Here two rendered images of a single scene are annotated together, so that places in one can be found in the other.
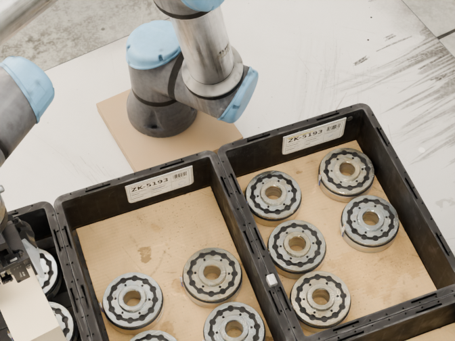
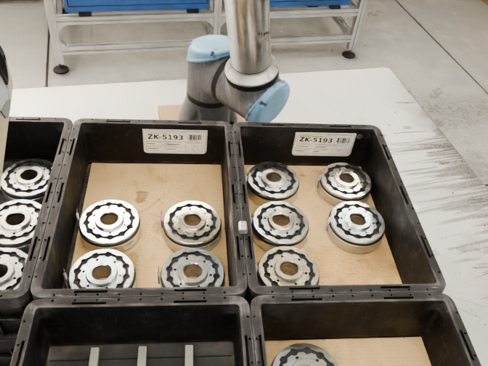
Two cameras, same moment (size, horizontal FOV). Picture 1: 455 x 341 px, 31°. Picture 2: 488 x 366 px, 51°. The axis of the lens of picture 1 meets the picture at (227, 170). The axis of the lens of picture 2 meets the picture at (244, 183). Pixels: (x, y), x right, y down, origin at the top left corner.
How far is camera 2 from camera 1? 65 cm
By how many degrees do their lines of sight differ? 15
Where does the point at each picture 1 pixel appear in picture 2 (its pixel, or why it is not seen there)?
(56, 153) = not seen: hidden behind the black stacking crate
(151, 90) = (199, 86)
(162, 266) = (152, 209)
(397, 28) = (415, 123)
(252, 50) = (294, 108)
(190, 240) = (186, 197)
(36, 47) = not seen: hidden behind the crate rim
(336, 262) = (314, 250)
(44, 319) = not seen: outside the picture
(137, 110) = (185, 110)
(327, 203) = (320, 203)
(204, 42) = (245, 11)
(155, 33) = (215, 40)
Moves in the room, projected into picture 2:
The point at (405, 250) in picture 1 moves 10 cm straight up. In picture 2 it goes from (385, 260) to (401, 223)
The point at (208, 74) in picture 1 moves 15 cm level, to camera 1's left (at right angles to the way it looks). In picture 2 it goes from (245, 58) to (173, 43)
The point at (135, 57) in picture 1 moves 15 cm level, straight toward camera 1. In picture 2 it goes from (192, 49) to (181, 86)
